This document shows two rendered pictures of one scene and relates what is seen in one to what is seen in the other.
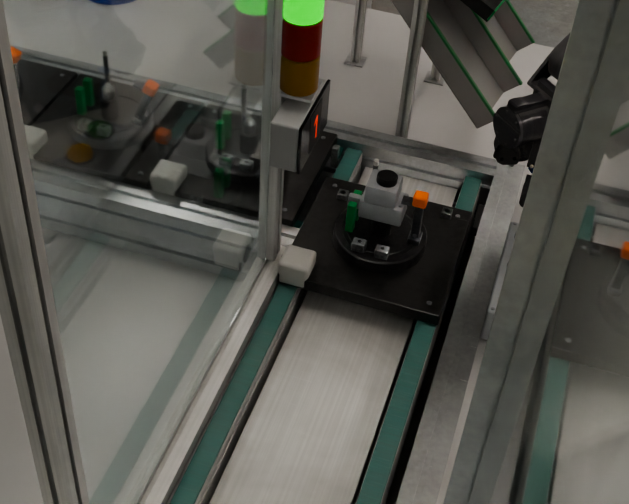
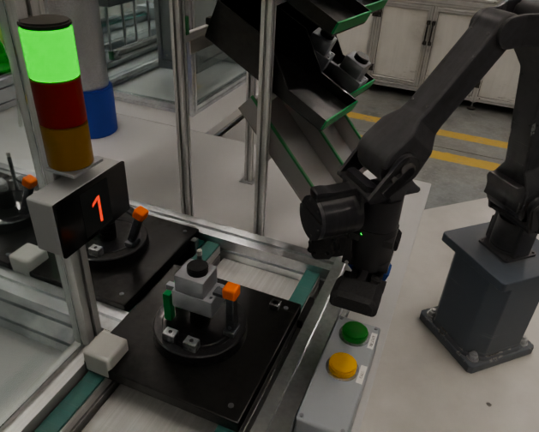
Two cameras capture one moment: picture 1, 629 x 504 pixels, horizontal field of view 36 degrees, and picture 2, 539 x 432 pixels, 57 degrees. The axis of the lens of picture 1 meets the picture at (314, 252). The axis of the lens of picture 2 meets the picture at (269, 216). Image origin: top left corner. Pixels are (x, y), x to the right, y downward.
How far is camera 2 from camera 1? 0.76 m
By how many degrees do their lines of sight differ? 11
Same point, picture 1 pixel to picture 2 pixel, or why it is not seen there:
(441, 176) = (285, 269)
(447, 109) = not seen: hidden behind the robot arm
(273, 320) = (62, 415)
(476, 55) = (324, 169)
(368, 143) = (224, 237)
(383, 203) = (192, 293)
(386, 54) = (273, 177)
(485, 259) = (306, 354)
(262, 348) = not seen: outside the picture
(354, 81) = (243, 194)
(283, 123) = (38, 199)
